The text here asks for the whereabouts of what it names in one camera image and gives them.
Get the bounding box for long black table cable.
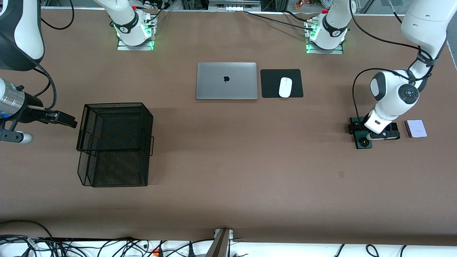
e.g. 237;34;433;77
244;11;313;30

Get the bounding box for black wire mesh basket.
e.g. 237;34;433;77
76;102;155;188

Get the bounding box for green smartphone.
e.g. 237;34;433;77
350;117;373;150

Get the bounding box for thick black cable loop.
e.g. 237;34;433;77
0;220;54;240

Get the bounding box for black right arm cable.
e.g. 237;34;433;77
34;0;74;110

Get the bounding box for lilac flip phone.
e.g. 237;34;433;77
405;119;428;138

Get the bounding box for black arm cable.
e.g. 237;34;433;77
349;0;438;124
34;0;74;110

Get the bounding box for silver laptop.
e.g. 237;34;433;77
195;62;258;101

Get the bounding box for white computer mouse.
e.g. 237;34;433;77
278;77;293;98

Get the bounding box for white power strip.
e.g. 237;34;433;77
208;0;262;11

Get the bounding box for grey metal camera post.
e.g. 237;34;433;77
206;228;234;257

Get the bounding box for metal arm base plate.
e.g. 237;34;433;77
306;41;344;55
117;36;155;51

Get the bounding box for black flip phone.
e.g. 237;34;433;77
387;122;401;140

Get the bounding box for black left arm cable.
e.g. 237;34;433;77
349;0;438;124

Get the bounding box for black mouse pad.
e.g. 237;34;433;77
260;69;304;99

